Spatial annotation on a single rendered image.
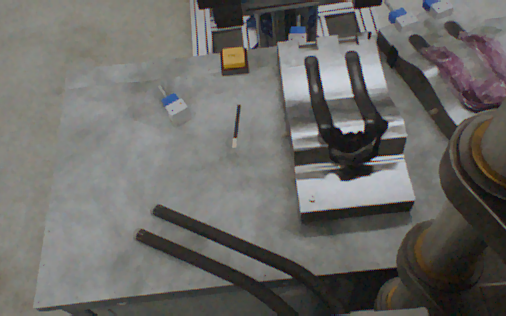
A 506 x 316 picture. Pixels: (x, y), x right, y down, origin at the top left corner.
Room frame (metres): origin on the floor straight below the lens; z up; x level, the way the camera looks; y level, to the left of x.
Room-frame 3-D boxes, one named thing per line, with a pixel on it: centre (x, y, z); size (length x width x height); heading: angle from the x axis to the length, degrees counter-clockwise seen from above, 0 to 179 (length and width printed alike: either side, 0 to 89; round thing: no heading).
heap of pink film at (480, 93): (0.79, -0.58, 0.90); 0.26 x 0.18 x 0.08; 15
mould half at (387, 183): (0.72, -0.23, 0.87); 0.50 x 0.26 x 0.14; 178
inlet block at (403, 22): (1.03, -0.46, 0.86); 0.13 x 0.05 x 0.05; 15
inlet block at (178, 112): (0.88, 0.21, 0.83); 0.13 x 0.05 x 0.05; 25
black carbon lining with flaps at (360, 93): (0.73, -0.24, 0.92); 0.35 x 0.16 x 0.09; 178
